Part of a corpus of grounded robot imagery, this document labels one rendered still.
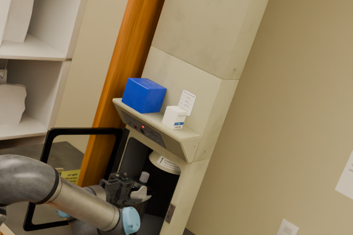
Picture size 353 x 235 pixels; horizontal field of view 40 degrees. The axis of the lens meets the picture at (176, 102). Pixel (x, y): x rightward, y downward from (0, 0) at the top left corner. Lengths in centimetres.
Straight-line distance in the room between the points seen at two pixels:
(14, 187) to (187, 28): 79
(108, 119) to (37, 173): 68
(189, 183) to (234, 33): 53
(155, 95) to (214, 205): 70
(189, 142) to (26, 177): 59
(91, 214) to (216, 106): 55
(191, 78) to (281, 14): 51
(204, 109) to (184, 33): 26
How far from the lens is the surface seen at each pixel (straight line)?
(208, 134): 161
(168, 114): 156
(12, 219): 195
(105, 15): 249
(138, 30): 171
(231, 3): 153
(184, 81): 161
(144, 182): 171
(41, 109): 285
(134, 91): 161
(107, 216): 135
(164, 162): 172
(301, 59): 188
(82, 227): 148
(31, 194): 117
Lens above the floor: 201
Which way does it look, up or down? 16 degrees down
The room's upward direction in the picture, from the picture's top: 18 degrees clockwise
